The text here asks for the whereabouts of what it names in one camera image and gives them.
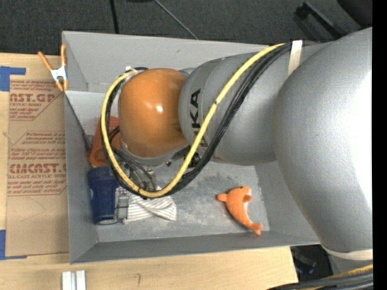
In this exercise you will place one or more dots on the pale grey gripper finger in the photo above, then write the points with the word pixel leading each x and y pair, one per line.
pixel 125 208
pixel 119 210

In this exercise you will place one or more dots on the dark blue cup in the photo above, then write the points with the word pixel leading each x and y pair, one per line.
pixel 101 195

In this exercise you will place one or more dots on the white striped cloth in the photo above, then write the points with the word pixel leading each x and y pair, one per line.
pixel 154 208

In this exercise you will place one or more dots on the orange plastic cup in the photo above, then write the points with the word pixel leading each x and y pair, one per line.
pixel 97 154

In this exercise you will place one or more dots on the grey metal bin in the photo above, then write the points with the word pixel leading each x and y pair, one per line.
pixel 193 222

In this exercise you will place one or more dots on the brown cardboard board red print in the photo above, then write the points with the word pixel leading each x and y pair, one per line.
pixel 36 216

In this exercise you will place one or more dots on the orange toy fish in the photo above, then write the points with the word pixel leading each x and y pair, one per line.
pixel 239 205

